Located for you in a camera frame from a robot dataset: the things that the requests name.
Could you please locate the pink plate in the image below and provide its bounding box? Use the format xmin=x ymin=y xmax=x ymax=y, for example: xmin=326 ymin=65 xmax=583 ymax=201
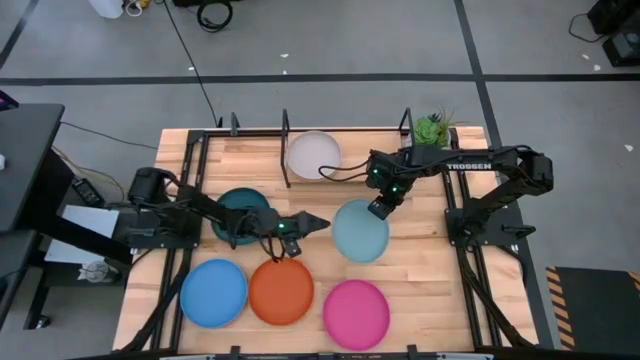
xmin=322 ymin=278 xmax=392 ymax=352

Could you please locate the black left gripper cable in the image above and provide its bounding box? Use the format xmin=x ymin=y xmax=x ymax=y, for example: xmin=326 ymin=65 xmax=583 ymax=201
xmin=257 ymin=232 xmax=287 ymax=263

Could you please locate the white sheet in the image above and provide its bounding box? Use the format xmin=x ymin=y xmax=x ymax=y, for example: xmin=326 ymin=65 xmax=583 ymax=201
xmin=43 ymin=204 xmax=121 ymax=266

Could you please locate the light blue-green plate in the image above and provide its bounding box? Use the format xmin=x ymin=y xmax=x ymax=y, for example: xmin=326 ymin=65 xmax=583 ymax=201
xmin=331 ymin=198 xmax=391 ymax=265

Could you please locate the long black floor cable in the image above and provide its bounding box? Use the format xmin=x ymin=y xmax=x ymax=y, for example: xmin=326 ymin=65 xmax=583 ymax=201
xmin=162 ymin=0 xmax=224 ymax=129

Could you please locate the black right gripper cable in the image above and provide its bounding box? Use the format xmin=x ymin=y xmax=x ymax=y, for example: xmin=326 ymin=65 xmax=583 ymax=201
xmin=318 ymin=158 xmax=374 ymax=182

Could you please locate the blue plate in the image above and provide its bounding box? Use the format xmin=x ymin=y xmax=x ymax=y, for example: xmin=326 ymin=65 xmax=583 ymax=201
xmin=179 ymin=258 xmax=249 ymax=330

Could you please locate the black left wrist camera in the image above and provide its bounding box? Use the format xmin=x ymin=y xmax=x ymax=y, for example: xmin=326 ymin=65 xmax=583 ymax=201
xmin=282 ymin=238 xmax=304 ymax=259

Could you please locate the black aluminium rig frame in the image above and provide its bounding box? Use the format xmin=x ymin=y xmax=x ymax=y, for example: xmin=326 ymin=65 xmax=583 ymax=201
xmin=119 ymin=127 xmax=541 ymax=360

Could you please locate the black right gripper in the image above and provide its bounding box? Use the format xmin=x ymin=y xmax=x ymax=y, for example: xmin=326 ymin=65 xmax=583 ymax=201
xmin=368 ymin=167 xmax=415 ymax=221

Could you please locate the white plate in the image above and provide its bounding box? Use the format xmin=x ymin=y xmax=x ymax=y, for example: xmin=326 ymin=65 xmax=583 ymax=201
xmin=286 ymin=129 xmax=344 ymax=182

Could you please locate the white plug cord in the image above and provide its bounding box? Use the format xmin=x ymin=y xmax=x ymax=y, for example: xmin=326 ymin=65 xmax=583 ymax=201
xmin=123 ymin=0 xmax=151 ymax=17

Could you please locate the black power adapter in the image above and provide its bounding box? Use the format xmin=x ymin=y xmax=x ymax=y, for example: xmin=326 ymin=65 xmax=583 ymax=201
xmin=71 ymin=177 xmax=107 ymax=209

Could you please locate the succulent in white patterned pot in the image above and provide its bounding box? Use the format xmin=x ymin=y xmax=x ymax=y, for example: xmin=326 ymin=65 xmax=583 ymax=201
xmin=412 ymin=107 xmax=459 ymax=150

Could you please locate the black equipment case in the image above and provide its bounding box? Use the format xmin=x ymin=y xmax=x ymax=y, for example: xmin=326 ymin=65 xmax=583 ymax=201
xmin=602 ymin=29 xmax=640 ymax=69
xmin=587 ymin=0 xmax=640 ymax=36

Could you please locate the black metal shelf rack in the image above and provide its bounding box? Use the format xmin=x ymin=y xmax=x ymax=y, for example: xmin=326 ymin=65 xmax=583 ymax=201
xmin=279 ymin=107 xmax=419 ymax=190

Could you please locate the white container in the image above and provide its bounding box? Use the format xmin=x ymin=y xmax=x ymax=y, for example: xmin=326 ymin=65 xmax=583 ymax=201
xmin=88 ymin=0 xmax=125 ymax=20

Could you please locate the dark teal plate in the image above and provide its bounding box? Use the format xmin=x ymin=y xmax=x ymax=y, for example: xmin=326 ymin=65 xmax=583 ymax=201
xmin=210 ymin=187 xmax=271 ymax=247

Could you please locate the orange plate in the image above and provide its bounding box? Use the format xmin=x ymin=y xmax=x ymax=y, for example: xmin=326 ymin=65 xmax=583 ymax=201
xmin=248 ymin=257 xmax=316 ymax=327

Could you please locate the coiled black cable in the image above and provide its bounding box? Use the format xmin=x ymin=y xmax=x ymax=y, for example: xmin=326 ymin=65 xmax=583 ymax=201
xmin=196 ymin=0 xmax=235 ymax=34

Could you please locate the black hazard striped mat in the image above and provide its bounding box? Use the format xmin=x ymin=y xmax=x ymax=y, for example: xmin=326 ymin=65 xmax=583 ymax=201
xmin=544 ymin=266 xmax=640 ymax=352

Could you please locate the black equipment cable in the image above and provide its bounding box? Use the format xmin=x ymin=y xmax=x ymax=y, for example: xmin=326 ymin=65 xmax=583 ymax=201
xmin=568 ymin=12 xmax=606 ymax=44

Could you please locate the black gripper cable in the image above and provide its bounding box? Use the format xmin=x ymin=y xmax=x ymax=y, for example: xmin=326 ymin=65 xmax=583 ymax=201
xmin=318 ymin=158 xmax=374 ymax=182
xmin=257 ymin=232 xmax=287 ymax=263

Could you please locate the thin black floor cable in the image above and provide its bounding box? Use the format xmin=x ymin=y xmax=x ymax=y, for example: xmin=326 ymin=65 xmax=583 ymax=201
xmin=59 ymin=122 xmax=159 ymax=150

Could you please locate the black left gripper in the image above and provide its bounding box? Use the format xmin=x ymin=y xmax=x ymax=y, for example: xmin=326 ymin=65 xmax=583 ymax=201
xmin=253 ymin=207 xmax=331 ymax=242

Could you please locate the black standing desk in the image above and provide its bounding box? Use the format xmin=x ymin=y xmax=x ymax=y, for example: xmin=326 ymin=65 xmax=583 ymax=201
xmin=0 ymin=102 xmax=134 ymax=331

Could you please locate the yellow cable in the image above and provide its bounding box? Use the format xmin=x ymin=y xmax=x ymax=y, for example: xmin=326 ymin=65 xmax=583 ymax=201
xmin=51 ymin=144 xmax=129 ymax=201

